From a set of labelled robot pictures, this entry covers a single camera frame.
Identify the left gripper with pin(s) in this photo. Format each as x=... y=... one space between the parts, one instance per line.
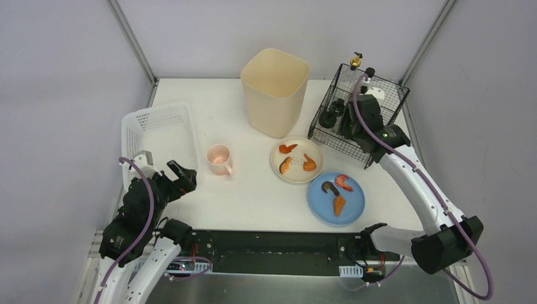
x=171 y=184

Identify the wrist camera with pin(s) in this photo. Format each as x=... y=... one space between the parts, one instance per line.
x=377 y=92
x=144 y=161

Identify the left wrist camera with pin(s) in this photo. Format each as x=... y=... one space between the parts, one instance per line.
x=144 y=161

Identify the orange food piece top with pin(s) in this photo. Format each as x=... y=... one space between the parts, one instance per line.
x=285 y=149

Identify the orange dark food piece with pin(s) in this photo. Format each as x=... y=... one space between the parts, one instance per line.
x=285 y=165

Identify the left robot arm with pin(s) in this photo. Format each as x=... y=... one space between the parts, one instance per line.
x=135 y=251

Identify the soy sauce bottle red label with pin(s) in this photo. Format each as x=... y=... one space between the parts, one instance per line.
x=366 y=79

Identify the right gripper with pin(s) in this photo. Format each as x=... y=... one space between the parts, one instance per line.
x=350 y=121

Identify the pink mug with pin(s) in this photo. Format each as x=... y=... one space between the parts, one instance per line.
x=219 y=159

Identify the beige plastic bin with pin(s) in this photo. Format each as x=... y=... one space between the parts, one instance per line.
x=274 y=84

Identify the orange curved food piece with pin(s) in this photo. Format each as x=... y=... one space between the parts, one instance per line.
x=309 y=164

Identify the clear glass bottle gold cap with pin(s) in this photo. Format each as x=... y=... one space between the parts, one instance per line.
x=351 y=74

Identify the beige plate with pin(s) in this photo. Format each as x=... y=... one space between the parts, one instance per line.
x=296 y=174

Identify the blue plate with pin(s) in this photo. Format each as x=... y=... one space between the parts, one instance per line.
x=321 y=203

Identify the black wire basket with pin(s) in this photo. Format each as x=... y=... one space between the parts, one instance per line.
x=395 y=98

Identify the red shrimp toy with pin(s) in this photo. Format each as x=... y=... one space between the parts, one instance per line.
x=341 y=181

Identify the dark curved food piece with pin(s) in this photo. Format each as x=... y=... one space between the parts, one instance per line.
x=329 y=186

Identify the black lid jar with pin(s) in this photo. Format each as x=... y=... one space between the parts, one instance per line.
x=337 y=107
x=328 y=120

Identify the orange fried food piece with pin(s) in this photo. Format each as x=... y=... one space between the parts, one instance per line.
x=338 y=204

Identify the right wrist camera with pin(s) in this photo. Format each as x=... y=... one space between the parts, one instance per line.
x=377 y=92

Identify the white plastic basket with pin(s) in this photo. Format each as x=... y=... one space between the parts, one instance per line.
x=166 y=131

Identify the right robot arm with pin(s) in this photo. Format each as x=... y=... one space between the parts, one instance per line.
x=448 y=235

